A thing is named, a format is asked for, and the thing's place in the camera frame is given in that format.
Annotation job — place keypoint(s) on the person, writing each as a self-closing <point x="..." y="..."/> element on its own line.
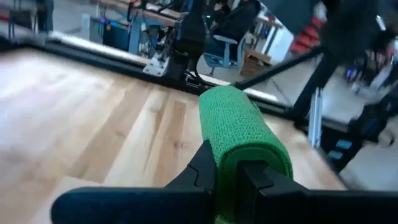
<point x="239" y="18"/>

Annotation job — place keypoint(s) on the brown cardboard box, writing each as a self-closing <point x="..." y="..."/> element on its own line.
<point x="253" y="63"/>

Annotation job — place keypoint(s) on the silver metal mounting plate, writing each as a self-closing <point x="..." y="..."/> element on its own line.
<point x="157" y="65"/>

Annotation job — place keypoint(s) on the wooden workbench with blue legs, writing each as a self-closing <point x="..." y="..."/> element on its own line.
<point x="146" y="15"/>

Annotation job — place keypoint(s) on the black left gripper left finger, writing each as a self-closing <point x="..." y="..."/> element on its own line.
<point x="133" y="205"/>

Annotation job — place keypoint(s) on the blue office chair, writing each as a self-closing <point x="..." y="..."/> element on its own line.
<point x="224" y="49"/>

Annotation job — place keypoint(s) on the dark green elastic bandage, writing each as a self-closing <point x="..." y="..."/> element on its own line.
<point x="239" y="130"/>

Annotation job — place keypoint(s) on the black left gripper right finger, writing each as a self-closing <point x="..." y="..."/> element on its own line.
<point x="311" y="208"/>

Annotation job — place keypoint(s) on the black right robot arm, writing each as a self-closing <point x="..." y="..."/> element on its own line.
<point x="189" y="34"/>

